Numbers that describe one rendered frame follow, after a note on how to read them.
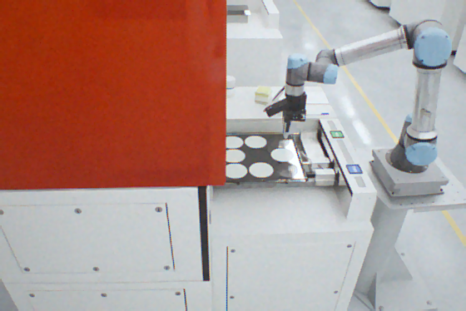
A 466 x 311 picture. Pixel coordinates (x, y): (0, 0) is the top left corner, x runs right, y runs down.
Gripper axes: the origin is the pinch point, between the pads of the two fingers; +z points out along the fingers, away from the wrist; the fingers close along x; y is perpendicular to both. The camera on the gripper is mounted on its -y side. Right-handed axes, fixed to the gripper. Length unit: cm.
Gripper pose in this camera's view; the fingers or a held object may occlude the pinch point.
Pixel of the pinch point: (284, 135)
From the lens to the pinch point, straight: 168.3
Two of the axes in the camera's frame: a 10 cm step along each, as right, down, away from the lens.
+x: -0.9, -5.8, 8.1
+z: -0.1, 8.1, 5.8
